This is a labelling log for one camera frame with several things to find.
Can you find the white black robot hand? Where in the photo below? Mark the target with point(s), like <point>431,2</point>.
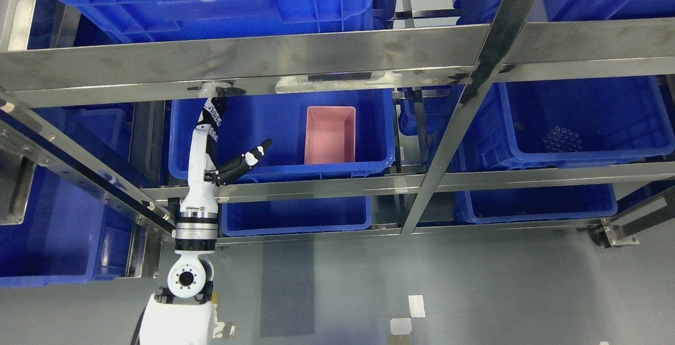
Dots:
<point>204,175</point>

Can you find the blue bin far left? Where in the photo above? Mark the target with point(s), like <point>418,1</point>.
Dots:
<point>68,235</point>

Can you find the blue bin right middle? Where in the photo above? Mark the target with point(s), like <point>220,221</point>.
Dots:
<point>567,124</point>

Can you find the blue bin bottom right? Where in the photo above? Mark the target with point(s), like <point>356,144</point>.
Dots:
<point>532,204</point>

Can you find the blue bin bottom centre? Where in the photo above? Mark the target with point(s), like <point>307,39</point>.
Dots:
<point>280,217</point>

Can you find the pink plastic storage box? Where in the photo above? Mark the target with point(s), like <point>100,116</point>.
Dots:
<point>330,135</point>

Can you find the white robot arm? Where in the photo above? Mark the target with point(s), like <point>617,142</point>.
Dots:
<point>183,311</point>

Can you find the blue bin holding pink box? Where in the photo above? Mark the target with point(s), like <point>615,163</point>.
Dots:
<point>282,118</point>

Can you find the steel shelf rack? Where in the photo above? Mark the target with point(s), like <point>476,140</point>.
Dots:
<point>509,49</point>

